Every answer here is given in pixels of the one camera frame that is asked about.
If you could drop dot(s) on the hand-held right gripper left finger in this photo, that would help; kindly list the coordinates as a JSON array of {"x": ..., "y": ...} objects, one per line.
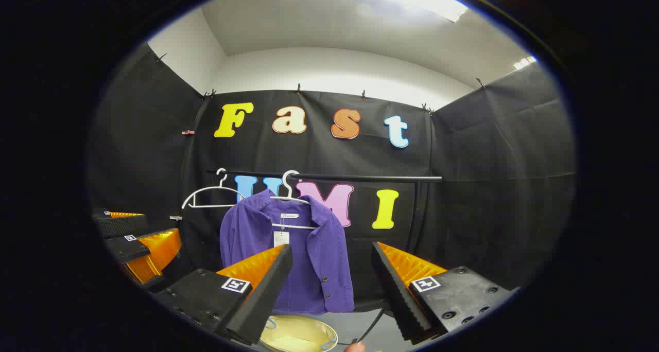
[{"x": 262, "y": 300}]

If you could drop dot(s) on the row of black clips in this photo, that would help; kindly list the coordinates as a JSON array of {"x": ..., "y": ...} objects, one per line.
[{"x": 298, "y": 88}]

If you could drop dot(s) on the small ceiling light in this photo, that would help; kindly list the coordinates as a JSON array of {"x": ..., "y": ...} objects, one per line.
[{"x": 524, "y": 63}]

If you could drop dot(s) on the black backdrop cloth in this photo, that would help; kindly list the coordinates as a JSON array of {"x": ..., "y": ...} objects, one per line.
[{"x": 463, "y": 213}]

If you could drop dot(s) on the white plastic hanger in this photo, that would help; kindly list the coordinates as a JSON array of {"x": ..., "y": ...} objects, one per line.
[
  {"x": 304, "y": 227},
  {"x": 211, "y": 206}
]

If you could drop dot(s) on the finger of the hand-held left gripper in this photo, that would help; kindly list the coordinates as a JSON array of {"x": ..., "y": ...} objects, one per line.
[
  {"x": 123, "y": 226},
  {"x": 131, "y": 246}
]

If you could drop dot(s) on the black clothes rail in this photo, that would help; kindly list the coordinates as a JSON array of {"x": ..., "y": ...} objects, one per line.
[{"x": 360, "y": 177}]

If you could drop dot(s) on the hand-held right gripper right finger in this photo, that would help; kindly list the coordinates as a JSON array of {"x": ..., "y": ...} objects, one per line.
[{"x": 399, "y": 300}]

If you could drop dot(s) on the beige laundry hamper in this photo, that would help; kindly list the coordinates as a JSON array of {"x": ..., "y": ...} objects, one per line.
[{"x": 298, "y": 334}]

